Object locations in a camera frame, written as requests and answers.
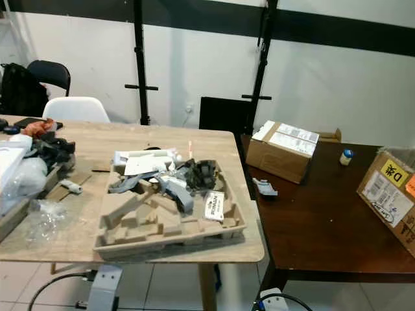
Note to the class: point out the slanted black stand pole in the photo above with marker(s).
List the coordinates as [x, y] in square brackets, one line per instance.
[261, 65]

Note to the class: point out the white foam block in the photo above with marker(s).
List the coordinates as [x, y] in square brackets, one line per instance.
[10, 165]

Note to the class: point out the orange and white pen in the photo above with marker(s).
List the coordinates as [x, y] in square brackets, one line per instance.
[190, 150]

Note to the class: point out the light wooden table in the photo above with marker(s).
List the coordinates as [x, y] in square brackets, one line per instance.
[97, 148]

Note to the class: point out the black backpack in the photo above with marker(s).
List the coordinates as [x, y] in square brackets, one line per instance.
[23, 91]

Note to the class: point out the small dark round object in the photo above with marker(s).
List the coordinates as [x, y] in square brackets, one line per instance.
[10, 129]

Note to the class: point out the white printed label packet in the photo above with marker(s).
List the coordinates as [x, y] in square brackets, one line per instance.
[214, 207]

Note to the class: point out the small sealed cardboard box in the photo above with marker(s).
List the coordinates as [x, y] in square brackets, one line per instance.
[275, 159]

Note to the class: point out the black phone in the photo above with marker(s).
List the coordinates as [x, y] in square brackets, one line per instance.
[26, 122]

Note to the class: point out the upright black stand pole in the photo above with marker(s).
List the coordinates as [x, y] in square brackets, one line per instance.
[139, 58]

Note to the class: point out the clear crumpled plastic bag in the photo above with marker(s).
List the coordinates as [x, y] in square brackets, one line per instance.
[47, 217]

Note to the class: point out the small white cylinder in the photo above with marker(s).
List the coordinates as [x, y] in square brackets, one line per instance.
[74, 188]

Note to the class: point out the black chair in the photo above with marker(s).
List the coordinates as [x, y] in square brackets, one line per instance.
[48, 72]

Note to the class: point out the white translucent plastic bag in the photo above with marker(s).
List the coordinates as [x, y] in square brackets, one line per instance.
[29, 178]

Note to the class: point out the white plastic chair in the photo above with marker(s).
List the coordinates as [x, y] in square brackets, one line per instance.
[76, 110]

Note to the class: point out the small grey plastic part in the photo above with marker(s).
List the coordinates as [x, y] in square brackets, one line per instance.
[264, 188]

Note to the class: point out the white flat box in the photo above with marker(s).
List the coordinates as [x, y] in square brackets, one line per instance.
[146, 162]

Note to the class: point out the brown moulded pulp tray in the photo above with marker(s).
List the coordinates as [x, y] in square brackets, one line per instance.
[149, 231]

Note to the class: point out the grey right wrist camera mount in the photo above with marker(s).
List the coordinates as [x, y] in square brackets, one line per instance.
[273, 302]

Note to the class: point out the black crumpled fabric heap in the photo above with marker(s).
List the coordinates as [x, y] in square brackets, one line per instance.
[55, 150]

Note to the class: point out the dark brown wooden table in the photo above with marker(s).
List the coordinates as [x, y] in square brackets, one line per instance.
[318, 227]

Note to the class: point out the brown cardboard tray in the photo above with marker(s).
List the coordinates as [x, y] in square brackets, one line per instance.
[13, 223]

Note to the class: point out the small bottle with blue cap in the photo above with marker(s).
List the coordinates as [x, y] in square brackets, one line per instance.
[346, 158]

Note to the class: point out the large open cardboard box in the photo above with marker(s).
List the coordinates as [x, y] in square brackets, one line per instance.
[389, 201]

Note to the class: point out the black flat panel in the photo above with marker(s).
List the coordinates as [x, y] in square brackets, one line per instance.
[224, 115]

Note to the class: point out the orange crumpled wrapper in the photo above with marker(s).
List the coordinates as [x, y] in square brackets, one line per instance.
[39, 127]

